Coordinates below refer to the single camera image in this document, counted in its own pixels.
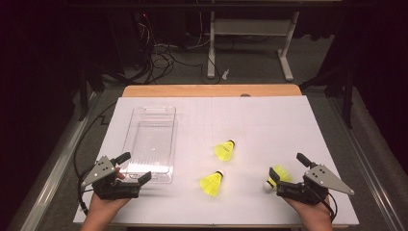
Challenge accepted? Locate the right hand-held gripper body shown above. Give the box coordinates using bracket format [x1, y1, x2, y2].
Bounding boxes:
[275, 164, 356, 206]

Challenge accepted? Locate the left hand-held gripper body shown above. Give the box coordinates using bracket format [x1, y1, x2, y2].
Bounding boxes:
[80, 155, 142, 201]

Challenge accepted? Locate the yellow shuttlecock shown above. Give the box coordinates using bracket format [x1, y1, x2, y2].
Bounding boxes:
[263, 164, 293, 194]
[199, 170, 225, 197]
[213, 139, 236, 163]

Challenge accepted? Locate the clear plastic tray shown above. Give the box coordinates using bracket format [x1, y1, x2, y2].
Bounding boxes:
[120, 105, 178, 185]

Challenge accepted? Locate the person's left hand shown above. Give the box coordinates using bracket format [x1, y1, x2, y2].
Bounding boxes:
[88, 168, 132, 216]

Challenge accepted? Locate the person's right hand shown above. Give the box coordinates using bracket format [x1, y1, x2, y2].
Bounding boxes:
[282, 195, 331, 222]

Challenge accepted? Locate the white board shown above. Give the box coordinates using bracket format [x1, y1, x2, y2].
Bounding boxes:
[72, 95, 360, 227]

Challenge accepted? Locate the black equipment rack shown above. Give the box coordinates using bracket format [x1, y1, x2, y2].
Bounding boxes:
[107, 9, 155, 70]

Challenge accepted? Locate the white metal stand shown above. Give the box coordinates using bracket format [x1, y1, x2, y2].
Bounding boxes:
[206, 11, 301, 83]

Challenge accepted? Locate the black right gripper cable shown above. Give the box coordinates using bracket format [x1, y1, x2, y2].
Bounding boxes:
[309, 184, 339, 223]

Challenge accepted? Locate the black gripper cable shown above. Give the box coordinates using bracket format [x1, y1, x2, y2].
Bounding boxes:
[309, 184, 339, 223]
[72, 100, 118, 217]

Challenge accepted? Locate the aluminium rail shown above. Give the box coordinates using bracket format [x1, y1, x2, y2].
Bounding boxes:
[326, 95, 406, 231]
[8, 90, 104, 231]

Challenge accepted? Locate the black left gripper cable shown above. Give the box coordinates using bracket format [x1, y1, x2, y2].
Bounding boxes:
[72, 100, 118, 217]

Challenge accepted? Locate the tangle of black cables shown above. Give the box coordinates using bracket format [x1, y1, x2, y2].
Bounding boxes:
[136, 13, 222, 86]

